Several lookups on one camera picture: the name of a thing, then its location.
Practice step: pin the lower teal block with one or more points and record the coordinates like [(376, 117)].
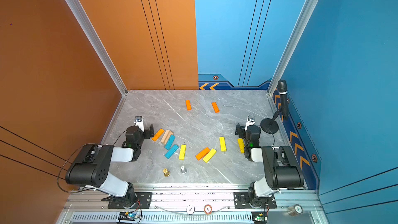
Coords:
[(171, 151)]

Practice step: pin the amber orange block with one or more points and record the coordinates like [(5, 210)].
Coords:
[(157, 135)]

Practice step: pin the white round dial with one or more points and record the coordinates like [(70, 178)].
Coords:
[(190, 209)]

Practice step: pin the pale cream wooden block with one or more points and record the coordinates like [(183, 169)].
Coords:
[(165, 134)]

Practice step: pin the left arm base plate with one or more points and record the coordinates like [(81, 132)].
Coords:
[(138, 200)]

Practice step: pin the green circuit board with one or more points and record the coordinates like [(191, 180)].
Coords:
[(259, 218), (128, 218)]

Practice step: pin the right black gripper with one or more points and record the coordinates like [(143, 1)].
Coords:
[(242, 129)]

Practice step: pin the tan wooden block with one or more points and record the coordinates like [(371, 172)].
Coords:
[(167, 138)]

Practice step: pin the silver weight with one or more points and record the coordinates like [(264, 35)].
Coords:
[(183, 170)]

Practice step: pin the black microphone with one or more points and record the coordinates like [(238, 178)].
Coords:
[(282, 89)]

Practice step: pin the copper round dial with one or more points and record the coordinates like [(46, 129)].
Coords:
[(207, 209)]

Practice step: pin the upper teal block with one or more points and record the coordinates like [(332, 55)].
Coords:
[(170, 142)]

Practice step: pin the left green circuit board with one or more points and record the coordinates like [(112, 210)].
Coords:
[(128, 218)]

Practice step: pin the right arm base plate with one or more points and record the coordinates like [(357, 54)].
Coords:
[(243, 200)]

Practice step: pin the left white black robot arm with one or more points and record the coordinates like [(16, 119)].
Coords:
[(90, 168)]

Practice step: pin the brass weight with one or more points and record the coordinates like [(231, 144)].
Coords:
[(166, 172)]

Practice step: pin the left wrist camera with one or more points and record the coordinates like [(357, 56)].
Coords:
[(139, 123)]

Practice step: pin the yellow block beside teal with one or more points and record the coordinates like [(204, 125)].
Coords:
[(182, 152)]

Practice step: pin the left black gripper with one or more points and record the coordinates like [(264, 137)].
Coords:
[(146, 132)]

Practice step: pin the right green circuit board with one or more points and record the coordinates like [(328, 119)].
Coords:
[(259, 218)]

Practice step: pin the yellow block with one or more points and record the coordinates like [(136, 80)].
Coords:
[(241, 145), (223, 146), (182, 152), (209, 155)]

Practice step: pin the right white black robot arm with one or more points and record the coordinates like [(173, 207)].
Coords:
[(281, 169)]

